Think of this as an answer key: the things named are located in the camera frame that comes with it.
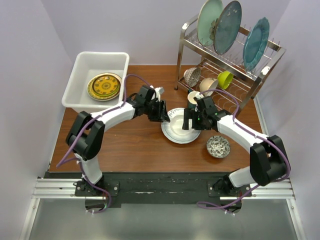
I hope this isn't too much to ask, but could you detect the aluminium rail frame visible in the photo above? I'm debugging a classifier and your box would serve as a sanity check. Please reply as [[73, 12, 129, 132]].
[[18, 94, 307, 240]]

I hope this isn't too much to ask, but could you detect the cream bowl in rack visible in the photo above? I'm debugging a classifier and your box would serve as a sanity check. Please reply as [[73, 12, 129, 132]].
[[199, 77, 219, 97]]

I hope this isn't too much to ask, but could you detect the patterned bowl in rack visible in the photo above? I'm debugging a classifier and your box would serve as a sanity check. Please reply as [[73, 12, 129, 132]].
[[183, 67, 201, 88]]

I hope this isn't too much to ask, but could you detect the black white patterned bowl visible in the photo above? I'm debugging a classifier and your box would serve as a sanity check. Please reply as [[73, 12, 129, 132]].
[[206, 135, 231, 159]]

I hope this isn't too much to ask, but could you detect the white blue-rimmed deep plate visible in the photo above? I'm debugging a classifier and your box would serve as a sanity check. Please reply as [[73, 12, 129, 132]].
[[161, 107, 201, 144]]

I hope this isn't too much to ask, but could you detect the lime green bowl in rack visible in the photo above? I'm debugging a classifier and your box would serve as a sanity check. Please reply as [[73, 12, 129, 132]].
[[217, 71, 234, 90]]

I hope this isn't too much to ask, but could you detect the teal scalloped plate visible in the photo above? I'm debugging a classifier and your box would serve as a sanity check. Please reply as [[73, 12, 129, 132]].
[[242, 17, 270, 72]]

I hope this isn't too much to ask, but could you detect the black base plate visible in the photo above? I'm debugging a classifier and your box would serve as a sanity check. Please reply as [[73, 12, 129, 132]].
[[44, 172, 251, 210]]

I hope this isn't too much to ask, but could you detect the metal dish rack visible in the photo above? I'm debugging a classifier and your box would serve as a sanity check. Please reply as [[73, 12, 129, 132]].
[[173, 16, 286, 112]]

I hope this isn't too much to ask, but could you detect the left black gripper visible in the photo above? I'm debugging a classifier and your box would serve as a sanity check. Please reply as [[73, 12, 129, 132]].
[[144, 99, 170, 123]]

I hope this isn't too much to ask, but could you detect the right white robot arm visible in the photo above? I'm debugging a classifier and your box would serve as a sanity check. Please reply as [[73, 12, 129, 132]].
[[182, 96, 291, 197]]

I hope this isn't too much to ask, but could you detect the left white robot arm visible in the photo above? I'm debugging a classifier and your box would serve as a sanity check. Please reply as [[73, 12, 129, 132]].
[[66, 85, 170, 196]]

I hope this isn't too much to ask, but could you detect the white plastic bin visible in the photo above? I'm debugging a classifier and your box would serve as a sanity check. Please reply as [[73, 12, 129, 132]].
[[61, 51, 130, 113]]

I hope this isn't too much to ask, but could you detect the cream leaf pattern plate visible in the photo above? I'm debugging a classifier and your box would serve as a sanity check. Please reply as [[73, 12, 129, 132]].
[[86, 72, 123, 102]]

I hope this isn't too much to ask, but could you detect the dark green mug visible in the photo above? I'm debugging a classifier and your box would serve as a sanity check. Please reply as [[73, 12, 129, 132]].
[[187, 91, 199, 109]]

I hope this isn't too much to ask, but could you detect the mint green plate in rack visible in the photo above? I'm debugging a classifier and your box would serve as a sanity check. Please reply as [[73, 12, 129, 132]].
[[197, 0, 224, 47]]

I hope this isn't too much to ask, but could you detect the yellow black patterned plate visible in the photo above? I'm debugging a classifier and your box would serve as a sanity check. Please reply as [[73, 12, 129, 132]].
[[87, 74, 121, 100]]

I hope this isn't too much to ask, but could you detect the blue-grey speckled plate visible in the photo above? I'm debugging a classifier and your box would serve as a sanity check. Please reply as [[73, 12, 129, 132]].
[[213, 0, 242, 55]]

